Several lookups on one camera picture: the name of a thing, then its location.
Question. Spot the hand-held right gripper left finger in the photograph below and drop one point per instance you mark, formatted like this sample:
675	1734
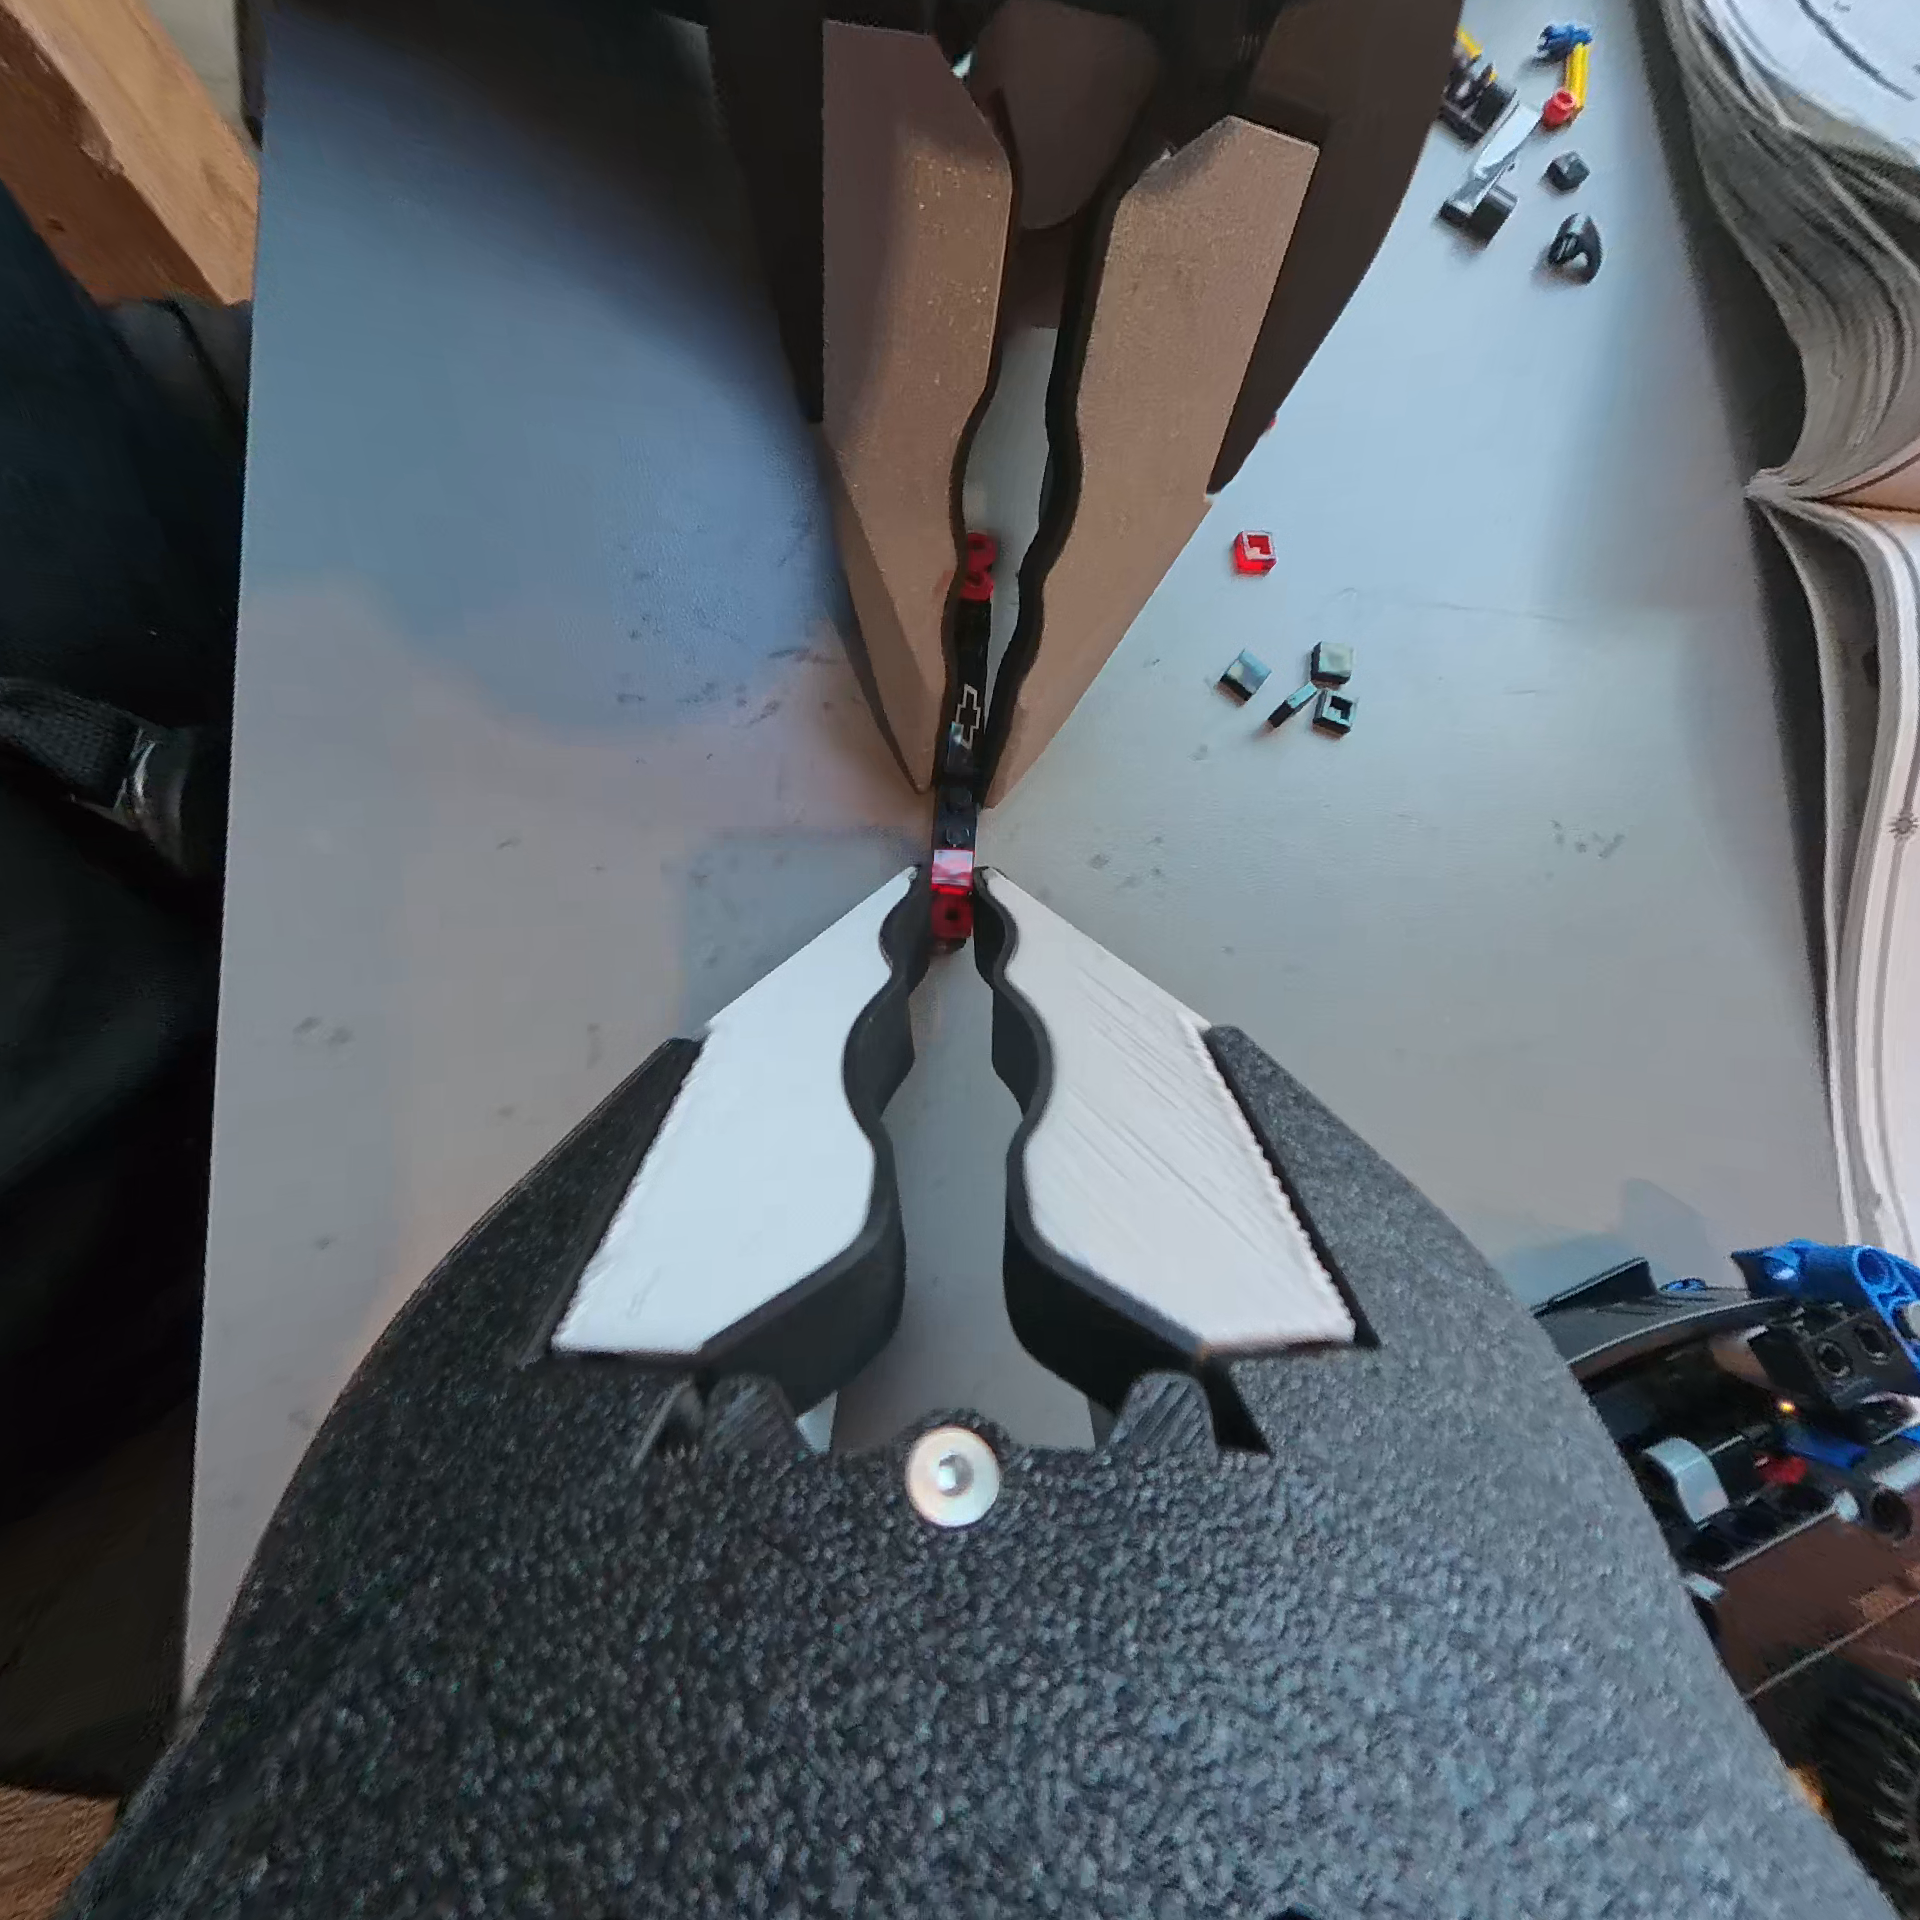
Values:
736	1185

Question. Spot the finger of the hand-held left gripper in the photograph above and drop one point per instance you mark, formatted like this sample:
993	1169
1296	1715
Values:
1185	376
901	299

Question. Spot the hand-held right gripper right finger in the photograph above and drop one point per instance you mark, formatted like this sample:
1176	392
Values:
1185	1185

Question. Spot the black brick strip red studs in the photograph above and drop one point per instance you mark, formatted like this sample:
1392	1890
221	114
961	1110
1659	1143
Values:
966	721

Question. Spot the scattered loose toy brick parts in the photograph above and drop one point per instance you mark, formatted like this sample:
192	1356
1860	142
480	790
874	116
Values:
1493	172

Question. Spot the small black brick tile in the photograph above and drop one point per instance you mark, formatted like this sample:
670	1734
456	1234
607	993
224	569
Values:
1331	662
1240	677
1290	707
1336	713

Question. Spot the open instruction booklet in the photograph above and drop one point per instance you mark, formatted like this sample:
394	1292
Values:
1844	299

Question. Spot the blue red toy brick car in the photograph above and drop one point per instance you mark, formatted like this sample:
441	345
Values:
1770	1427

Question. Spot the person's black clothed legs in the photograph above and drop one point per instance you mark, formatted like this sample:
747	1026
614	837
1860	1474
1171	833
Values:
107	975

